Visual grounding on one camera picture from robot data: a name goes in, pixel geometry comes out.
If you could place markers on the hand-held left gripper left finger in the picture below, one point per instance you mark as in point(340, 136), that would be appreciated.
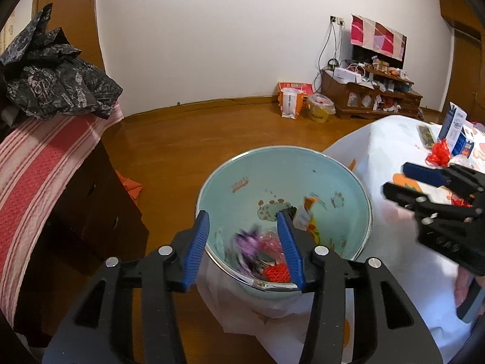
point(197, 250)

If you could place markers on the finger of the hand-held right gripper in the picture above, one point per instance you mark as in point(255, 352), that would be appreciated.
point(422, 172)
point(401, 193)

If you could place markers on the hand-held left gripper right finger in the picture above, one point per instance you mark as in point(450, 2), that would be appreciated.
point(290, 250)

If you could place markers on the grey wrapper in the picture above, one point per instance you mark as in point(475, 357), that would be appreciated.
point(257, 263)

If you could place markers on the orange snack wrapper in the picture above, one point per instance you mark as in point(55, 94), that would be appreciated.
point(307, 216)

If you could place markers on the purple foil wrapper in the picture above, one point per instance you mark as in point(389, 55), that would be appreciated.
point(246, 244)

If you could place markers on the light blue trash bin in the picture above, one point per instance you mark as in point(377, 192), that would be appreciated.
point(288, 170)

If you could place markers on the person's right hand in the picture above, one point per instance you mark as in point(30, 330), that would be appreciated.
point(464, 284)

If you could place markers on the red plastic bag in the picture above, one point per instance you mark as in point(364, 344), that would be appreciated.
point(439, 153)

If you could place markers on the flat grey packet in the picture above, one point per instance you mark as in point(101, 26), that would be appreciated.
point(426, 136)

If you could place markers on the red foil wrapper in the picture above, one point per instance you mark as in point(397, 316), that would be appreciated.
point(460, 201)

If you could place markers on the blue carton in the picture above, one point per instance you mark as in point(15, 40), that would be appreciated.
point(464, 144)

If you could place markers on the tall white carton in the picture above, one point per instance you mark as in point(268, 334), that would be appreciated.
point(452, 125)

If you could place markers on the pink heart blanket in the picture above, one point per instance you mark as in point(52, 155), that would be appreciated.
point(479, 149)

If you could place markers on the orange cloth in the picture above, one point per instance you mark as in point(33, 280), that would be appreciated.
point(130, 189)

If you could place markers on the wooden television cabinet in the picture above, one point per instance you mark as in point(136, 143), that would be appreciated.
point(341, 98)

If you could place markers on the yellow bucket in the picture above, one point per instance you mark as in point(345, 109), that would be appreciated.
point(320, 113)

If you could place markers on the brown wooden door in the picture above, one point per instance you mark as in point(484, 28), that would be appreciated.
point(466, 64)
point(75, 15)

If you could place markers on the white box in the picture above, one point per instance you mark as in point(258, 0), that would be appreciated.
point(346, 75)

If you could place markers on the black television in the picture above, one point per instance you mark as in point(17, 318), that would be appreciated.
point(360, 53)

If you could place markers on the orange paper bag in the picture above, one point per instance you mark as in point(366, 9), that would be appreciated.
point(305, 96)

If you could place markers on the pink patchwork cloth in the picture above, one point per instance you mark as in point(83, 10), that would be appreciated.
point(379, 36)

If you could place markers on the red striped cloth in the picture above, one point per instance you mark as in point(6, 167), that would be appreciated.
point(34, 167)

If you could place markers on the black printed plastic bag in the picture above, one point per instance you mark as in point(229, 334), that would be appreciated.
point(57, 83)

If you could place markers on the wall socket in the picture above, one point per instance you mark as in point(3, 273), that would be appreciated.
point(337, 20)

